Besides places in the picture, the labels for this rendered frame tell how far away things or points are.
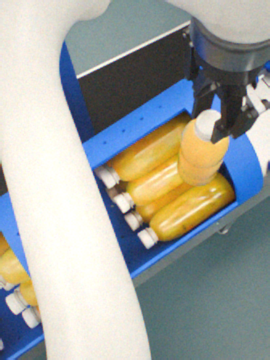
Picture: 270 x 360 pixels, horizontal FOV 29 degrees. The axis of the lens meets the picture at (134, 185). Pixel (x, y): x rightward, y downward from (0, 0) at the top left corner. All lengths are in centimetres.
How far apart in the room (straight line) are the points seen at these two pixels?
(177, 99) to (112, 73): 123
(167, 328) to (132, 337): 183
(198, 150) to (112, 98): 144
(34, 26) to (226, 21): 15
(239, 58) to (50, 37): 19
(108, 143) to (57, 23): 62
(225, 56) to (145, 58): 178
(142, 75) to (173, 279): 84
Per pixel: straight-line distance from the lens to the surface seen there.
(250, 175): 103
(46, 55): 38
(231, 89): 60
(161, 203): 114
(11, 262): 99
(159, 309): 215
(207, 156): 79
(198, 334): 216
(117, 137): 101
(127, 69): 225
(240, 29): 45
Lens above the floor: 215
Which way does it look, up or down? 75 degrees down
